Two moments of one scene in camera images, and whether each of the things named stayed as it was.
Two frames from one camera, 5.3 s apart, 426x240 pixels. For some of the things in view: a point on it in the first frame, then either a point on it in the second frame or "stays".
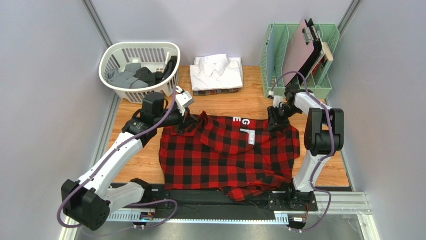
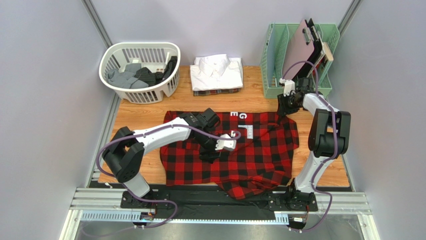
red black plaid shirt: [241, 156] stays
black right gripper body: [274, 115] to [284, 105]
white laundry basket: [135, 69] stays
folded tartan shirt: [202, 92] stays
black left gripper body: [183, 120] to [207, 144]
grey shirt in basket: [126, 79] stays
